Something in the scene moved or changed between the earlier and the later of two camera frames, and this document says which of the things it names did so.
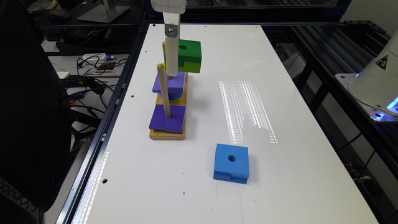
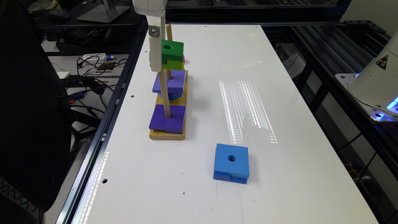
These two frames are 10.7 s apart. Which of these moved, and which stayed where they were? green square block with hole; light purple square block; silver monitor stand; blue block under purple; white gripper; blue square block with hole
Moved: green square block with hole; white gripper
Stayed: silver monitor stand; blue block under purple; blue square block with hole; light purple square block
